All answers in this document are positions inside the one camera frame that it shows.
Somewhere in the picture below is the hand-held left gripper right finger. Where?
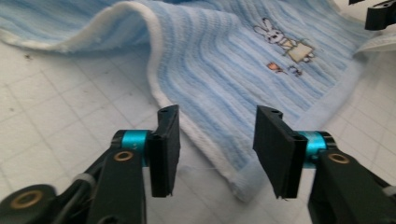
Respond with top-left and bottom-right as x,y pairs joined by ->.
252,105 -> 396,224

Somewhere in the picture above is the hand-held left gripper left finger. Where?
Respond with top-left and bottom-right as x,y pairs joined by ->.
86,105 -> 182,224

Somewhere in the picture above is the blue striped towel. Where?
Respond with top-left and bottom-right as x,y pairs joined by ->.
0,0 -> 396,203

